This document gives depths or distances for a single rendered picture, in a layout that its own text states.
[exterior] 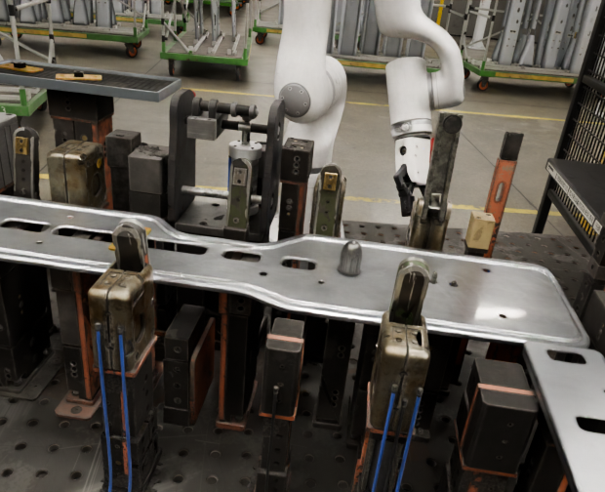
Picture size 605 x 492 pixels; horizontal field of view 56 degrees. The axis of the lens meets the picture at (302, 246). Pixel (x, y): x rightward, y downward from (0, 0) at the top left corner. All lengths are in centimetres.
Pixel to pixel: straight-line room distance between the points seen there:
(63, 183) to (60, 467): 46
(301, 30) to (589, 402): 87
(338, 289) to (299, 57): 58
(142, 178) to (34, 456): 48
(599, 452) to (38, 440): 79
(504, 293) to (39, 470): 74
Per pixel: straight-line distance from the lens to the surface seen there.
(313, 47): 123
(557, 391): 73
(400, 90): 123
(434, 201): 98
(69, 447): 102
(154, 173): 104
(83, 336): 99
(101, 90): 116
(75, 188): 107
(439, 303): 83
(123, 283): 73
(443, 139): 96
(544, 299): 91
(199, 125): 99
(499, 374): 76
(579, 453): 67
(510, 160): 98
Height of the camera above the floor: 142
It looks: 27 degrees down
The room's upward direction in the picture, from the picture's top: 6 degrees clockwise
